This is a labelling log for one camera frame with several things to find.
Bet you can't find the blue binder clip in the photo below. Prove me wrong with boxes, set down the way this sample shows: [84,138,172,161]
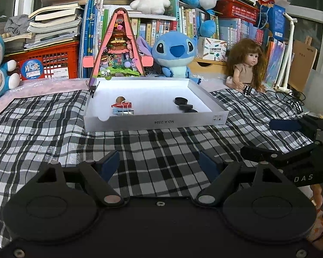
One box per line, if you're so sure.
[112,107,134,115]

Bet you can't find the black round caps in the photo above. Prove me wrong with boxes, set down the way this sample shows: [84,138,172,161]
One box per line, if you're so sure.
[174,97,197,113]

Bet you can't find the brown round piece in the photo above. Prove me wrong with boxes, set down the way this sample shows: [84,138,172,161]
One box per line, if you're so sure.
[116,96,126,104]

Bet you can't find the red plastic piece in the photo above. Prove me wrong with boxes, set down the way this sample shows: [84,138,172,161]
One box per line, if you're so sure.
[111,101,132,109]

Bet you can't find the white shallow cardboard box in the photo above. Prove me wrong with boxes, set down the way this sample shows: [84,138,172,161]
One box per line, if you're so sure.
[83,77,230,133]

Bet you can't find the long-haired doll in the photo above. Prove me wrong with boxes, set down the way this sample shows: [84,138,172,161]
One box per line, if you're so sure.
[226,38,267,93]

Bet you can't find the binder clip on box edge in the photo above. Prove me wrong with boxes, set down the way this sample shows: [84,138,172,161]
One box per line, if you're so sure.
[86,80,98,98]

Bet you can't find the black white plaid cloth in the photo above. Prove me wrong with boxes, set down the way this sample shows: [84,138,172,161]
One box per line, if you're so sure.
[0,89,310,247]

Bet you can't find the wooden drawer box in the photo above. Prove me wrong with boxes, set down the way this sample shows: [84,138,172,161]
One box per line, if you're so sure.
[188,58,227,79]

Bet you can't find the blue gift bag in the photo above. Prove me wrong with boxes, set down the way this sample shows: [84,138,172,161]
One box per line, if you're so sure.
[256,0,285,42]

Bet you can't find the pink triangular house model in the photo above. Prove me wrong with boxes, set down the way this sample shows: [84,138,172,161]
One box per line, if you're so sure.
[84,8,154,83]

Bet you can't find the white pencil box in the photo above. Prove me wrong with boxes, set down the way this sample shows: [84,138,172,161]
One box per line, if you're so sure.
[198,37,227,62]

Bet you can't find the red plastic crate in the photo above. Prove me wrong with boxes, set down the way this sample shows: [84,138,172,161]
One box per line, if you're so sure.
[5,41,79,80]

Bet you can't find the Stitch plush toy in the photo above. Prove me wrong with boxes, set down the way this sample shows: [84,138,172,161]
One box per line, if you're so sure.
[136,31,201,84]

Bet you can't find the red basket on shelf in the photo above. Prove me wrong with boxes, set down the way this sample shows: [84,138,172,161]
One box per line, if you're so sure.
[215,0,259,24]

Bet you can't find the row of upright books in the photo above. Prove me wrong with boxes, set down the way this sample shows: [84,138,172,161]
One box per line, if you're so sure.
[78,0,271,77]

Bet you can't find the stack of books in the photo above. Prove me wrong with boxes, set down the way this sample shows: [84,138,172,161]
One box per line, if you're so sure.
[2,0,89,54]

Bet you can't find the black cable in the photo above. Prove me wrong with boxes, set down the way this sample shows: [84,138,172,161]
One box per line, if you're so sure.
[269,90,307,114]

